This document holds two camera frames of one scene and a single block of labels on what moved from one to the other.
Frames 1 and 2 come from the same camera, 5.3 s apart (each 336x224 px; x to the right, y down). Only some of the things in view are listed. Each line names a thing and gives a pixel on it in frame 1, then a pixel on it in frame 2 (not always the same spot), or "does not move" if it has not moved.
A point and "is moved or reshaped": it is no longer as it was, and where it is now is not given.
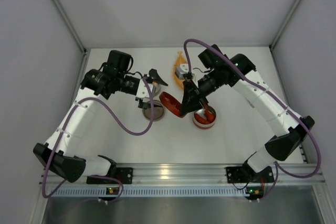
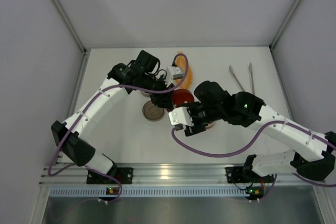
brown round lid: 159,111 does not move
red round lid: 172,103 is moved or reshaped
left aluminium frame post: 61,11 does not move
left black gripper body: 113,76 -> 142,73
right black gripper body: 193,92 -> 194,127
